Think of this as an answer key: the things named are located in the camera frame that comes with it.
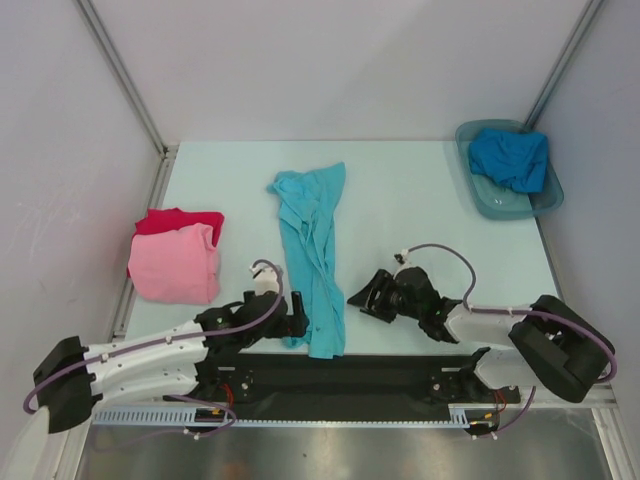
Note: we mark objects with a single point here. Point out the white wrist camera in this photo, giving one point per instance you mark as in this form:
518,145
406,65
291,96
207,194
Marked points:
403,259
266,279

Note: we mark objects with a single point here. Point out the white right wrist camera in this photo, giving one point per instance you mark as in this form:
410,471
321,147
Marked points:
403,259

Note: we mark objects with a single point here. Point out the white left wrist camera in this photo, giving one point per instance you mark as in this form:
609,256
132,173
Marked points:
266,279

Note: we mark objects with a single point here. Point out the dark blue crumpled t-shirt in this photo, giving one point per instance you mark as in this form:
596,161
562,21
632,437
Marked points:
517,161

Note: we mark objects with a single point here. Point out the red folded t-shirt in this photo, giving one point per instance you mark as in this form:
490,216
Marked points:
159,221

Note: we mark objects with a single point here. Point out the light blue t-shirt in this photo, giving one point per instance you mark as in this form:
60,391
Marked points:
307,203

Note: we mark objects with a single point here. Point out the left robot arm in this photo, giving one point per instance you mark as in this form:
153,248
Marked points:
74,380

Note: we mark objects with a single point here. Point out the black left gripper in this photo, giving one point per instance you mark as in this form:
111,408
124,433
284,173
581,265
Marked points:
291,324

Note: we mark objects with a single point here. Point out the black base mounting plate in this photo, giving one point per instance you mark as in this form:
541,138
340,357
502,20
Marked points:
353,388

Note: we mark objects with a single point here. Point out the pink folded t-shirt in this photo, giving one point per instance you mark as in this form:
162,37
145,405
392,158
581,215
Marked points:
175,267

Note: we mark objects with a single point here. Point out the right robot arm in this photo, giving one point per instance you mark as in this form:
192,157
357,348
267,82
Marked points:
543,345

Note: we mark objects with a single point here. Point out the light blue cable duct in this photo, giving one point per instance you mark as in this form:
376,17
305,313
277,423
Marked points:
162,416

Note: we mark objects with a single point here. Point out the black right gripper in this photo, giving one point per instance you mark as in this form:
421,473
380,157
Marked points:
382,295

